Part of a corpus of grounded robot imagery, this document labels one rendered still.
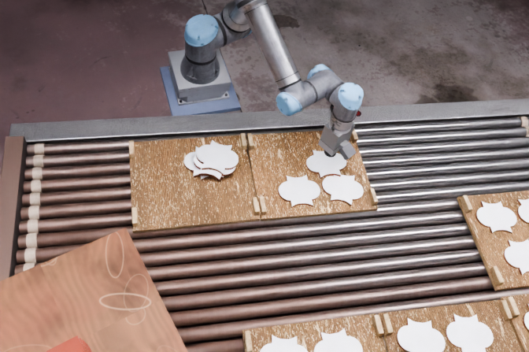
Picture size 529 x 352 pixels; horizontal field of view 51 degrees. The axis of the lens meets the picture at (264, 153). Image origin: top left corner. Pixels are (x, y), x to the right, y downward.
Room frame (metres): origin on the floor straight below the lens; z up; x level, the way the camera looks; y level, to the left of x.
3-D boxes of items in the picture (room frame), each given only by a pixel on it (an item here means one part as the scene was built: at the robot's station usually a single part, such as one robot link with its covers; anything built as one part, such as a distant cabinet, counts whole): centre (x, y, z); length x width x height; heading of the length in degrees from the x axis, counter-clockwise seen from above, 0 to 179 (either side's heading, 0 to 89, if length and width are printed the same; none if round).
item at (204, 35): (1.49, 0.30, 1.13); 0.13 x 0.12 x 0.14; 138
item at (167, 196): (1.01, 0.22, 0.93); 0.41 x 0.35 x 0.02; 109
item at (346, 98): (1.18, -0.22, 1.27); 0.09 x 0.08 x 0.11; 48
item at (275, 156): (1.14, -0.17, 0.93); 0.41 x 0.35 x 0.02; 109
